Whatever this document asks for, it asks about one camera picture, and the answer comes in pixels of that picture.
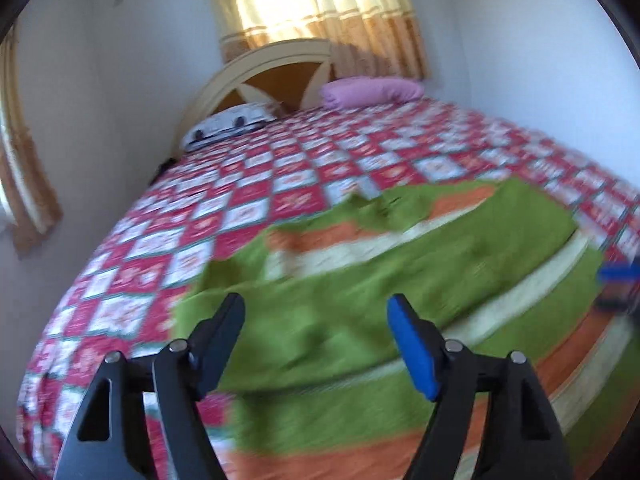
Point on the green striped knit sweater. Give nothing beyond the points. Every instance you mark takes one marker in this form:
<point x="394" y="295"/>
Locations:
<point x="380" y="280"/>

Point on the cream wooden headboard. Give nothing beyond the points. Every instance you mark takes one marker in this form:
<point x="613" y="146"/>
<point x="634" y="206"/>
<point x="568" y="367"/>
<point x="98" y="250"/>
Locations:
<point x="272" y="75"/>

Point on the yellow orange curtain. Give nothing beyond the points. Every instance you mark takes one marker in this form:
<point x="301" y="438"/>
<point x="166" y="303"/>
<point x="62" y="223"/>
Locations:
<point x="320" y="5"/>
<point x="25" y="175"/>

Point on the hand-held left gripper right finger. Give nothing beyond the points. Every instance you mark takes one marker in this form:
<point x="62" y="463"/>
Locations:
<point x="417" y="355"/>

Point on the dark object beside bed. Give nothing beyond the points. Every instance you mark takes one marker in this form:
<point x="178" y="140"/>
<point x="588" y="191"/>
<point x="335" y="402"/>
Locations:
<point x="162" y="170"/>

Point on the white printed pillow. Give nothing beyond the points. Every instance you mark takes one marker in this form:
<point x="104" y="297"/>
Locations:
<point x="225" y="125"/>

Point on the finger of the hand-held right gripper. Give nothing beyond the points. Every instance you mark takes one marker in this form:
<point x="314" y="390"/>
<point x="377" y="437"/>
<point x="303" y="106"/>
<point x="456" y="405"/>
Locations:
<point x="621" y="272"/>
<point x="615" y="304"/>

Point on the pink pillow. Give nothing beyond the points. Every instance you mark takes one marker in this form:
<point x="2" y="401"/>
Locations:
<point x="370" y="91"/>

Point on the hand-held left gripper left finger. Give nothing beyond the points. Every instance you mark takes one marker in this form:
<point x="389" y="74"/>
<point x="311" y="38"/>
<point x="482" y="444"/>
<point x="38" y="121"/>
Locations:
<point x="220" y="340"/>

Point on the red checkered printed blanket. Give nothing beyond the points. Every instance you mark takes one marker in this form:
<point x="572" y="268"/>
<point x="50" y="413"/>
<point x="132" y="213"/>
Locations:
<point x="210" y="220"/>

